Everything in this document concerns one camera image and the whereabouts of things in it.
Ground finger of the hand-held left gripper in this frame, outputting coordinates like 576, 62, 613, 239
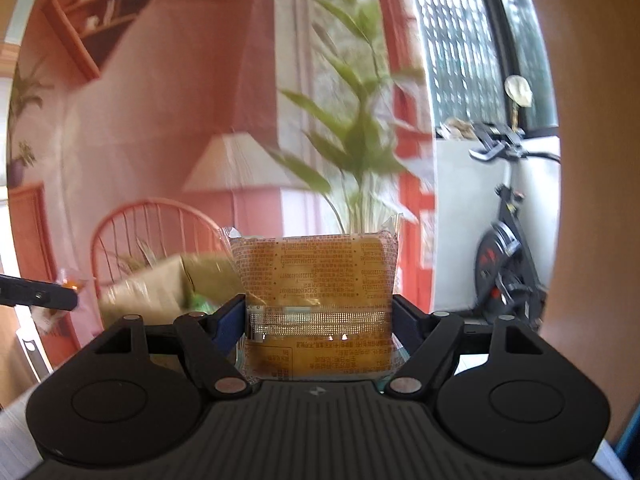
0, 274, 80, 311

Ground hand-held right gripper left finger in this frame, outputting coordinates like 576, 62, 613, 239
92, 294, 252, 401

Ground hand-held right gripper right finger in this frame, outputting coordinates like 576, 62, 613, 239
385, 294, 543, 402

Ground orange cream cracker packet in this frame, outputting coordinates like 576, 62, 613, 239
32, 269, 97, 336

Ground cardboard box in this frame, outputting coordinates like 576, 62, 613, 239
97, 252, 241, 331

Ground clear tray pack orange cakes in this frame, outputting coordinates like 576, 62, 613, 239
220, 212, 406, 386

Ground black exercise bike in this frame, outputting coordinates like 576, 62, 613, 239
467, 120, 561, 331

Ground curved wooden panel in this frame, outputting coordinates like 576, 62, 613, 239
540, 0, 640, 441

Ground blue chair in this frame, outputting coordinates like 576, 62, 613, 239
615, 405, 640, 476

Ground dark framed window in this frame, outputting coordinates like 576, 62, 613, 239
407, 0, 561, 138

